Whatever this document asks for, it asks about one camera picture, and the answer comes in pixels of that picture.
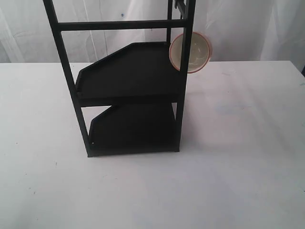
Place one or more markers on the black metal shelf rack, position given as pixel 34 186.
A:
pixel 132 100

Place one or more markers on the white cloth backdrop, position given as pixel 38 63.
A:
pixel 239 30

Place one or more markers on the pink mug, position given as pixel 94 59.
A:
pixel 200 52

